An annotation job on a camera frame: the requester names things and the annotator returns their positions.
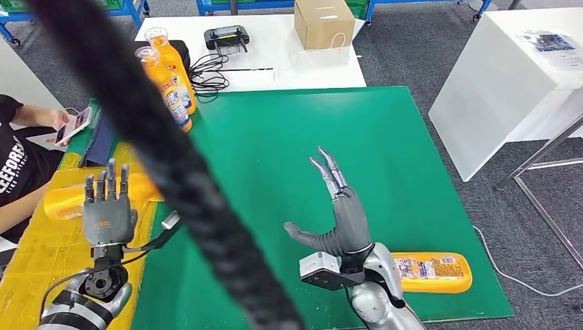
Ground orange detergent bottle clear cap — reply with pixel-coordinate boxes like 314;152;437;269
144;27;197;116
391;252;473;294
44;173;162;221
135;45;193;134

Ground black zip carry case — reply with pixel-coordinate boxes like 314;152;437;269
132;40;193;92

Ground silver metal stand frame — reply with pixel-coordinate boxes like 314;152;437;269
494;113;583;270

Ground black remote controller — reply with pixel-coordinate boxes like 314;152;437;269
203;25;250;53

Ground black coiled cables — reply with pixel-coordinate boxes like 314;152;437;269
187;52;275;99

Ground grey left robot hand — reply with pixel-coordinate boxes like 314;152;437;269
82;158;138;247

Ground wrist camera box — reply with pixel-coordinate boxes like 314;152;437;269
160;209;183;232
299;252;365;292

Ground white floor cable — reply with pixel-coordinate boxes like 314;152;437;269
473;225;583;297

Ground person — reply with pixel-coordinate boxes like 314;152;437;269
0;94;94;245

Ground green table mat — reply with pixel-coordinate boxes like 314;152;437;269
68;86;515;330

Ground printed paper leaflet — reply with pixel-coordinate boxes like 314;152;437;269
516;29;583;73

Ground black braided cable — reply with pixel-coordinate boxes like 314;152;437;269
26;0;307;330

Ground person's left hand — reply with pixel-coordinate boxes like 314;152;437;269
45;108;79;148

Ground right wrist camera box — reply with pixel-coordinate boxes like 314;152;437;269
299;252;365;292

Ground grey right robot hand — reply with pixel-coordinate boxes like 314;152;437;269
283;146;372;257

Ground brown cardboard box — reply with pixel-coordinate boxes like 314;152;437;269
294;0;356;51

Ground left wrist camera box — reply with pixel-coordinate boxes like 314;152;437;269
160;209;183;232

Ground yellow taped plastic sheet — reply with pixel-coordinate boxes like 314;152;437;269
0;141;165;330

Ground white side table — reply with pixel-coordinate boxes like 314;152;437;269
428;8;583;183

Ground white smartphone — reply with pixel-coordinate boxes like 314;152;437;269
54;106;94;146

